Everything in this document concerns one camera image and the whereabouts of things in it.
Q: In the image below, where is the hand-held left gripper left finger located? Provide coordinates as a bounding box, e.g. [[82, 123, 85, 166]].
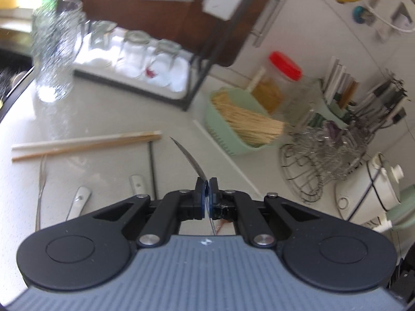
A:
[[92, 178, 208, 249]]

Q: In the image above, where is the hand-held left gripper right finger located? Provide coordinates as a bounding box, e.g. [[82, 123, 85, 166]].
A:
[[209, 178, 321, 249]]

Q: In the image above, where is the metal table knife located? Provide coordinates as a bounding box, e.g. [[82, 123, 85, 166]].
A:
[[169, 136, 217, 235]]

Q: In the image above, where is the large metal spoon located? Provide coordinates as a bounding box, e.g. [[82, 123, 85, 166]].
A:
[[129, 175, 146, 199]]

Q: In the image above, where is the wooden chopstick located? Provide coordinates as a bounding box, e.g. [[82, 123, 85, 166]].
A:
[[12, 133, 163, 162]]

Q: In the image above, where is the black chopstick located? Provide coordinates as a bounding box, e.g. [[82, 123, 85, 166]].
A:
[[148, 141, 155, 200]]

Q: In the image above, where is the green plastic basket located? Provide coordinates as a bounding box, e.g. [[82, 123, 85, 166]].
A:
[[204, 87, 287, 159]]

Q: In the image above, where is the bundle of bamboo skewers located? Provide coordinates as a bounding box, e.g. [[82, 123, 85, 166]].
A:
[[211, 91, 286, 146]]

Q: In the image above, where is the red-lidded plastic jar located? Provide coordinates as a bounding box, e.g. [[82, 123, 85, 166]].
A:
[[250, 51, 303, 115]]

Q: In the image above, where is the purple glass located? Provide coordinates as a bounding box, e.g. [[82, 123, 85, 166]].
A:
[[322, 121, 342, 140]]

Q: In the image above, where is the clear drinking glass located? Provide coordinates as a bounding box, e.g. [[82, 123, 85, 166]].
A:
[[87, 20, 115, 51], [151, 38, 181, 83], [121, 30, 150, 73]]

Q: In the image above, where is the white kitchen appliance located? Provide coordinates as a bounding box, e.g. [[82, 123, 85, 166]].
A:
[[335, 152, 406, 231]]

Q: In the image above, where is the green utensil holder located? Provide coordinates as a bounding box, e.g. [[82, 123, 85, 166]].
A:
[[319, 79, 359, 122]]

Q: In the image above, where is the thin metal fork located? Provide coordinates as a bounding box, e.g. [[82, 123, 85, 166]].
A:
[[35, 155, 47, 230]]

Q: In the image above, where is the white drip tray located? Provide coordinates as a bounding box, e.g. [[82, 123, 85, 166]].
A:
[[73, 47, 195, 94]]

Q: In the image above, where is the bundle of upright chopsticks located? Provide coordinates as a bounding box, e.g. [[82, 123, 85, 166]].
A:
[[321, 56, 361, 104]]

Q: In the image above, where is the brown cutting board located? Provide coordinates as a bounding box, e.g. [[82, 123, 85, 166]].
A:
[[63, 0, 282, 68]]

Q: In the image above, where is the pale green container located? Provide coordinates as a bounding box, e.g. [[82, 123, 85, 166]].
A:
[[385, 193, 415, 232]]

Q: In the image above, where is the row of hanging kitchen tools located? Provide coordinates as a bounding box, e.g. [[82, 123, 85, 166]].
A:
[[352, 69, 408, 128]]

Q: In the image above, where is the tall textured glass pitcher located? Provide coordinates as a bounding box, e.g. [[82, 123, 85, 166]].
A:
[[32, 0, 84, 102]]

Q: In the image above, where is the wire glass stand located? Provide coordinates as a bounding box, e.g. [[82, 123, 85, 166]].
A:
[[280, 126, 368, 204]]

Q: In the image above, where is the black dish rack frame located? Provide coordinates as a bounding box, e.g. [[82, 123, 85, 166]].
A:
[[57, 0, 287, 111]]

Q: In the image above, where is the wide-handled metal utensil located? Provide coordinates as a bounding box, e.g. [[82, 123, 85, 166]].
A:
[[65, 186, 93, 221]]

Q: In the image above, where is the metal cabinet handle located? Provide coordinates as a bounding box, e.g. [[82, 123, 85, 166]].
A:
[[252, 0, 290, 48]]

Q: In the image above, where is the white cable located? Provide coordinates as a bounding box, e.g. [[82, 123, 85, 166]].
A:
[[362, 0, 415, 36]]

